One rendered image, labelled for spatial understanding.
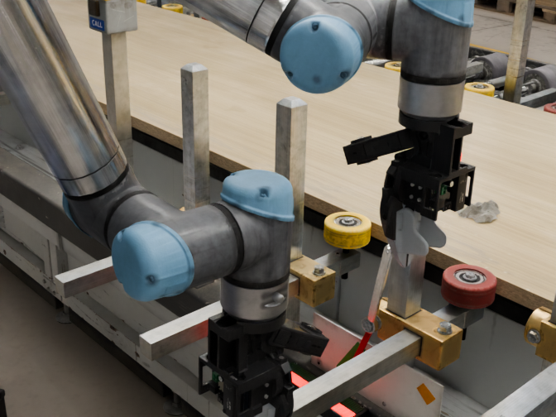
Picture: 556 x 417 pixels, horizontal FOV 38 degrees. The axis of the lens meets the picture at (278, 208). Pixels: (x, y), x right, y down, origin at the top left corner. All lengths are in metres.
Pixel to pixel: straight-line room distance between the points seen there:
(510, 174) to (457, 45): 0.77
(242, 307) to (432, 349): 0.39
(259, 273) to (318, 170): 0.79
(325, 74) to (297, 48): 0.04
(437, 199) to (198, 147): 0.62
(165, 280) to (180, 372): 1.51
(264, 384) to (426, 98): 0.37
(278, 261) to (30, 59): 0.31
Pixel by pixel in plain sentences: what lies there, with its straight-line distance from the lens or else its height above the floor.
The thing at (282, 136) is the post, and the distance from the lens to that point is 1.27.
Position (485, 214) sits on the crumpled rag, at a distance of 1.44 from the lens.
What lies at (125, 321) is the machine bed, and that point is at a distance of 2.48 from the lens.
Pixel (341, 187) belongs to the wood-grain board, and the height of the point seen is 0.90.
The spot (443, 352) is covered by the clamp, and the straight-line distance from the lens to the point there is 1.17.
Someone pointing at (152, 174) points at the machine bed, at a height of 0.73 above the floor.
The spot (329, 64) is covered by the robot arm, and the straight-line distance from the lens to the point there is 0.79.
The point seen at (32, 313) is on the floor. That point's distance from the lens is 2.92.
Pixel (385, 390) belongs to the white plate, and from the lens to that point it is 1.27.
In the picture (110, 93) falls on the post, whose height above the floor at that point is 1.03.
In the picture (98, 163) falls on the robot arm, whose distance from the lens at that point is 0.83.
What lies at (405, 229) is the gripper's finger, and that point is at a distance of 1.02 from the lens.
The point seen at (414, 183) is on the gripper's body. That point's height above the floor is 1.13.
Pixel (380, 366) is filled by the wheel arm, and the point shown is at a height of 0.85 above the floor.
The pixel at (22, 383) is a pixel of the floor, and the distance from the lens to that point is 2.59.
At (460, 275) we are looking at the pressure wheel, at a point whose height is 0.90.
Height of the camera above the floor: 1.50
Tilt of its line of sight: 25 degrees down
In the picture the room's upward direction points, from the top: 1 degrees clockwise
